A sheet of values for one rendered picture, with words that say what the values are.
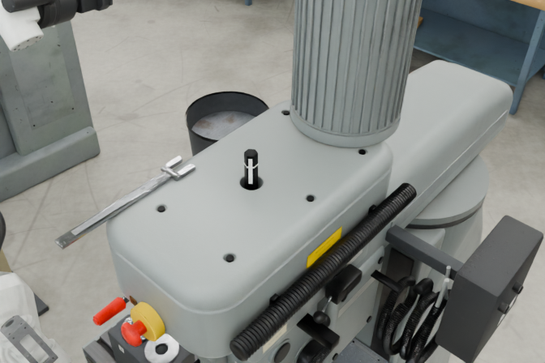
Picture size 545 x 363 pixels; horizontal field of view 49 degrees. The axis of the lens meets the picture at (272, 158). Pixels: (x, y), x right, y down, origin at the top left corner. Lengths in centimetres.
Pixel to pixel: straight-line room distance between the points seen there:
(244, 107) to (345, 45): 261
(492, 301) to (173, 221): 55
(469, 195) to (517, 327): 188
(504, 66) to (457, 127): 351
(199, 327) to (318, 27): 47
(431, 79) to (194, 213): 79
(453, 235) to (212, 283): 81
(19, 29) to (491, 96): 104
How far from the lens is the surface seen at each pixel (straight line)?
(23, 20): 116
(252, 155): 90
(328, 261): 95
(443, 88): 147
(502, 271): 111
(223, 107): 353
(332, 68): 94
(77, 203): 381
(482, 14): 548
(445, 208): 144
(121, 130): 432
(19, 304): 120
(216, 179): 95
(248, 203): 91
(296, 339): 118
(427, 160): 128
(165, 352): 167
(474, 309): 112
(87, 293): 331
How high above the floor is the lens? 252
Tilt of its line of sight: 39 degrees down
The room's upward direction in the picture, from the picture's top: 1 degrees clockwise
